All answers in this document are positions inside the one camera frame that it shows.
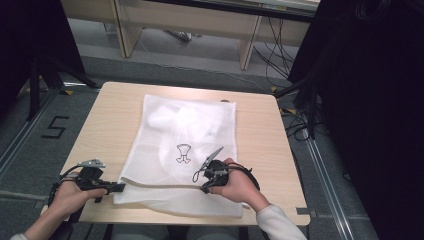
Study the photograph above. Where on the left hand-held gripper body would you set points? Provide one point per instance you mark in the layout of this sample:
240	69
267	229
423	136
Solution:
91	176

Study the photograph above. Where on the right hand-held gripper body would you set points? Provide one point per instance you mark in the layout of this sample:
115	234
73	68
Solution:
218	173

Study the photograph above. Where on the white mesh laundry bag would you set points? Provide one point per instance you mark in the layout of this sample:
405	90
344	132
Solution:
186	126

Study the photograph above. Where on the person's right hand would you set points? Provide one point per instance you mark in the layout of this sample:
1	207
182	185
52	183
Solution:
238	188

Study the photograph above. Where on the person's left hand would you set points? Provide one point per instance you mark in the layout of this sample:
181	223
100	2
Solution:
68	201

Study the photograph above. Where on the black table leg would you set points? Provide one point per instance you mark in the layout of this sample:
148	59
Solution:
108	232
245	234

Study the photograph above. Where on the white garment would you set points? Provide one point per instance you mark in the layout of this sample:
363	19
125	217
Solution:
186	121

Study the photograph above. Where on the grey tape strip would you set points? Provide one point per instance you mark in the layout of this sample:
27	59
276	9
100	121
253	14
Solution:
305	211

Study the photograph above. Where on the black metal stand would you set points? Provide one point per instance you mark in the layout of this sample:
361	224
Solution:
35	86
311	110

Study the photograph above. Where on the grey metal object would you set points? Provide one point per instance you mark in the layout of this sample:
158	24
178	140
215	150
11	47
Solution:
183	35

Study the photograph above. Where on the black curtain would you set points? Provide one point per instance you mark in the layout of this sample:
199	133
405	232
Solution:
30	36
373	100

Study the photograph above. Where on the light wooden desk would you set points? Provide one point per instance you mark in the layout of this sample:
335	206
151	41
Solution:
186	18

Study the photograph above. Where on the metal floor rail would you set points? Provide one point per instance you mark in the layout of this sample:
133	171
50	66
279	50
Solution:
23	133
328	186

